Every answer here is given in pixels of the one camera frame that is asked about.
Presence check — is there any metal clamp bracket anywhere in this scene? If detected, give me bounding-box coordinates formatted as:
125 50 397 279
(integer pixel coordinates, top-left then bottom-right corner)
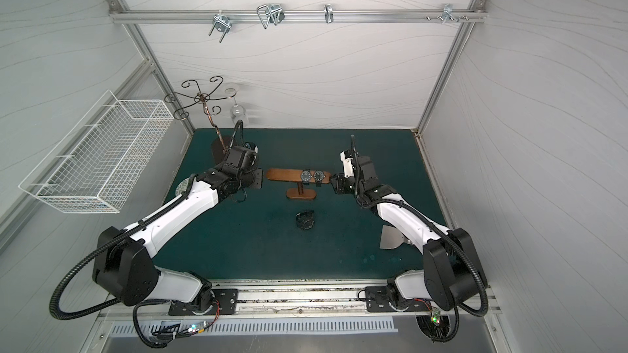
256 3 286 29
324 4 334 25
425 4 469 24
208 11 233 43

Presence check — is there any aluminium crossbar rail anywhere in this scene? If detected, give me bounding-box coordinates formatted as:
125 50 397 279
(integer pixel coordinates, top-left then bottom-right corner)
108 0 488 25

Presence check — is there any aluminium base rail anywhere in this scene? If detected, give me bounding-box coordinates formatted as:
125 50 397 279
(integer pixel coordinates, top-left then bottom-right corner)
96 278 502 323

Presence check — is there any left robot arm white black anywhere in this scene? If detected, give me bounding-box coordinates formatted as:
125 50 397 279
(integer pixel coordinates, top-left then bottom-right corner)
93 143 261 313

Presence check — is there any black corrugated cable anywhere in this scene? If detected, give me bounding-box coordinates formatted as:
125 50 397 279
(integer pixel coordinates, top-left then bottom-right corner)
349 134 490 344
48 119 246 349

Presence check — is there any white wire basket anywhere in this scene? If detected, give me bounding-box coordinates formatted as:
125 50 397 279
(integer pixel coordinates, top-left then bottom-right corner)
18 91 173 214

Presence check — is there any black wire glass holder stand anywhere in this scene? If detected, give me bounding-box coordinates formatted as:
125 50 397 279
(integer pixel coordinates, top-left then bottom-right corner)
164 75 237 164

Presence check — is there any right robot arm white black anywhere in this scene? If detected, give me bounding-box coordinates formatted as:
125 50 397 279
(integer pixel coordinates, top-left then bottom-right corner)
331 150 489 317

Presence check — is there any metal scraper with wooden handle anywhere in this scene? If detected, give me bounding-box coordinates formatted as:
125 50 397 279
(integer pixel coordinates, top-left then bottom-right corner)
379 226 411 250

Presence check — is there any chunky black digital watch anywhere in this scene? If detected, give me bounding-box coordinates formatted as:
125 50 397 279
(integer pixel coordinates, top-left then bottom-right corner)
295 210 316 230

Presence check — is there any hanging clear wine glass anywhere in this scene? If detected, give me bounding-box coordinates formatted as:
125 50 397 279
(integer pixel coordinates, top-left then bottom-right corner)
224 87 249 126

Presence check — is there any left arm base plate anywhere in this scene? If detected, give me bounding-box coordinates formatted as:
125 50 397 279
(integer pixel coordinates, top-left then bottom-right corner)
168 289 239 316

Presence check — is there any right black corrugated cable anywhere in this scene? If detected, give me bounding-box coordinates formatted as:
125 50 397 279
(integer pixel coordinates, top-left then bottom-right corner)
349 134 490 344

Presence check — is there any green patterned ceramic bowl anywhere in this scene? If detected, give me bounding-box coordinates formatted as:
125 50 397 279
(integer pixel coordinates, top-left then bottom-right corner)
175 177 191 196

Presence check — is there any left black corrugated cable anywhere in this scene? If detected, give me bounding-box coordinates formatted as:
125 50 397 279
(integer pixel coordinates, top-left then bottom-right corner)
48 119 246 349

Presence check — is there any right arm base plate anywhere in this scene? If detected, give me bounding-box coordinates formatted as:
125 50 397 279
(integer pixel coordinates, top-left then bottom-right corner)
358 285 432 313

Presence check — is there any white slotted cable duct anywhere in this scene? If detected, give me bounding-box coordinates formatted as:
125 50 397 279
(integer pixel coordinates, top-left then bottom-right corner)
101 316 398 338

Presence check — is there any slim black analog watch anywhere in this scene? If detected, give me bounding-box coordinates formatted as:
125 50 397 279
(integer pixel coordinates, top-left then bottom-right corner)
300 169 313 184
312 170 325 186

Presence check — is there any green table mat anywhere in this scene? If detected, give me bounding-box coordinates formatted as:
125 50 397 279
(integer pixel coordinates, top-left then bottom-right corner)
154 128 444 281

